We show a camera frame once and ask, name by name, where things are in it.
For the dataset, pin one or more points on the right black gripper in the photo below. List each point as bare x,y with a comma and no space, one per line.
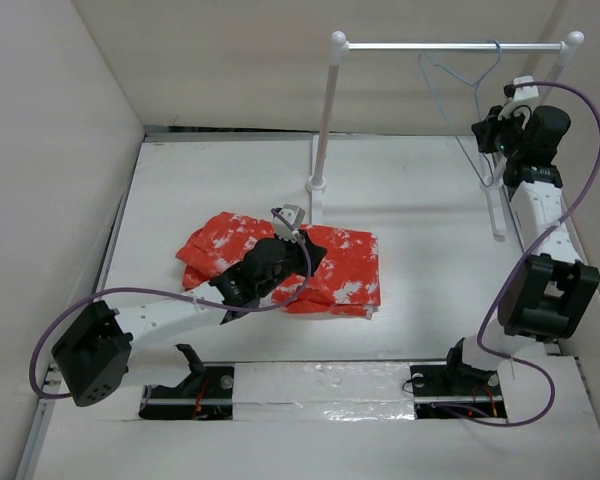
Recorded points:
489,126

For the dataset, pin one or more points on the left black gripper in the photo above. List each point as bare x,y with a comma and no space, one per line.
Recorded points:
300,251

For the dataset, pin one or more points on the blue wire hanger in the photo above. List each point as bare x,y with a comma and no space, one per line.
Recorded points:
485,180

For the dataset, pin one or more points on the red white patterned trousers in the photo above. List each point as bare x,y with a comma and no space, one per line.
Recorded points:
346,283

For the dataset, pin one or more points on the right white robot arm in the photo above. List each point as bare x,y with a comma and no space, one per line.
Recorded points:
550,292

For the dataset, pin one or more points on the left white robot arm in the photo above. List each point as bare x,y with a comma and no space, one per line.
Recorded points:
93,354

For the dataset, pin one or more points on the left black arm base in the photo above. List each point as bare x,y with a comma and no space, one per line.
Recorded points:
205,394

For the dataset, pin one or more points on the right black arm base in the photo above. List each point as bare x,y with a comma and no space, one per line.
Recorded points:
441,389

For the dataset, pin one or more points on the silver foil tape strip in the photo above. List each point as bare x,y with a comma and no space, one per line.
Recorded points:
322,391

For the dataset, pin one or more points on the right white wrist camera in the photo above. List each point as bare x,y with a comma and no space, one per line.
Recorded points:
521,97

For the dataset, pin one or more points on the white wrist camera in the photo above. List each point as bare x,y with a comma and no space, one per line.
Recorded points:
521,97
287,221

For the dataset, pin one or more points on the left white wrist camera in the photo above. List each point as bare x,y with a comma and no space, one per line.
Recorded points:
287,221

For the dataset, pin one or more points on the white clothes rack frame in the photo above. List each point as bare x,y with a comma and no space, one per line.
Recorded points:
316,185

